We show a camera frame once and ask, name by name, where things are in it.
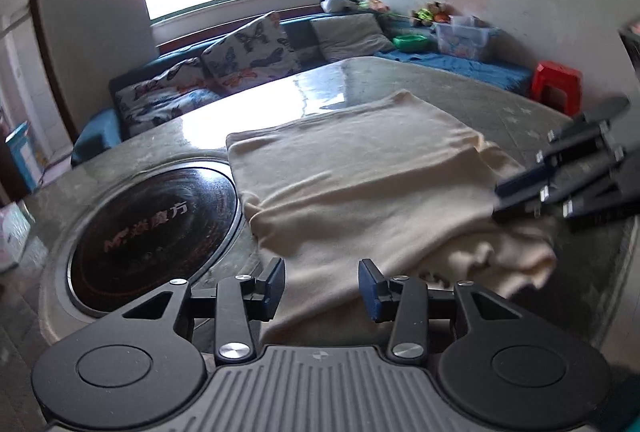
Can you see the black round induction cooktop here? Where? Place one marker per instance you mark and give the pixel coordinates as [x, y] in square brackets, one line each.
[155, 222]

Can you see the blue corner sofa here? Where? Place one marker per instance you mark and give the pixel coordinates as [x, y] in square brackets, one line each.
[95, 136]

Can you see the orange green plush toy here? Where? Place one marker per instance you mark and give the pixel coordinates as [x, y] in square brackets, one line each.
[372, 5]

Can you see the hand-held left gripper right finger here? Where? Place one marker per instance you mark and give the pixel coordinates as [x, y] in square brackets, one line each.
[371, 292]

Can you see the small plush toys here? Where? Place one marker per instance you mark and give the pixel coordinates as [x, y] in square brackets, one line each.
[431, 13]

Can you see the green plastic bowl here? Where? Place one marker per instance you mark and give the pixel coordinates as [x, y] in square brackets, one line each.
[410, 42]

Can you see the black white panda plush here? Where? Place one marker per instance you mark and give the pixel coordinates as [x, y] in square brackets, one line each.
[336, 3]

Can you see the upright butterfly print pillow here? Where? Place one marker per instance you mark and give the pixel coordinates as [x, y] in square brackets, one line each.
[250, 54]

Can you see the dark wooden door frame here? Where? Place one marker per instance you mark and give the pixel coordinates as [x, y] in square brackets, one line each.
[45, 61]

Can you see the clear plastic storage box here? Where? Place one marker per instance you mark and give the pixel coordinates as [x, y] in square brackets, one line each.
[462, 39]

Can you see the red plastic stool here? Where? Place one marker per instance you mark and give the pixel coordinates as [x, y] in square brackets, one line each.
[555, 84]

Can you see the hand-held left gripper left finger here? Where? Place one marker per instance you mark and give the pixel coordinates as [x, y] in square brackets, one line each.
[274, 289]

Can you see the light blue cabinet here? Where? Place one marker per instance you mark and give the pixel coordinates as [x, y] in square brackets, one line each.
[22, 154]

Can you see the cream knit garment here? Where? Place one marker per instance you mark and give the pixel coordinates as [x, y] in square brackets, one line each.
[370, 182]

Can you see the flat butterfly print pillow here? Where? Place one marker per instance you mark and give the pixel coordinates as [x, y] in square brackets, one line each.
[160, 96]

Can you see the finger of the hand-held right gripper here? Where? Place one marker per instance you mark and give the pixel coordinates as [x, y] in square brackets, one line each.
[522, 182]
[520, 211]

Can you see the pink white tissue pack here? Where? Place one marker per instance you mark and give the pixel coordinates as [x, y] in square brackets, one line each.
[12, 232]

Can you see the grey plain pillow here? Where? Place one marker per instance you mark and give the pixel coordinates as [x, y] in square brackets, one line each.
[350, 36]

